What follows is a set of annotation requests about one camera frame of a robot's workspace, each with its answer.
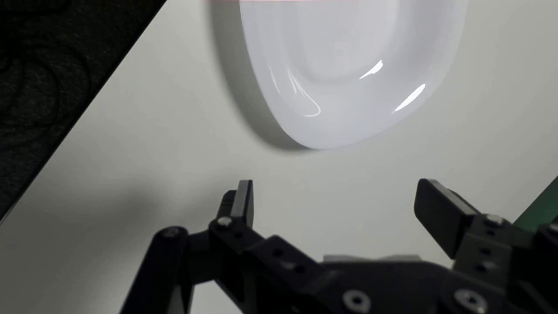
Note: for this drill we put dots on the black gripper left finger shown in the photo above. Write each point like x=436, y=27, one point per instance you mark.
x=243, y=203

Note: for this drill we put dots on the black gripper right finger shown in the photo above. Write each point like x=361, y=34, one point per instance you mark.
x=445, y=216

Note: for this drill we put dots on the white square plate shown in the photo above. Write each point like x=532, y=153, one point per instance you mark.
x=349, y=71

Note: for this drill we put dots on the green chair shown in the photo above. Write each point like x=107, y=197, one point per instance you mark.
x=541, y=212

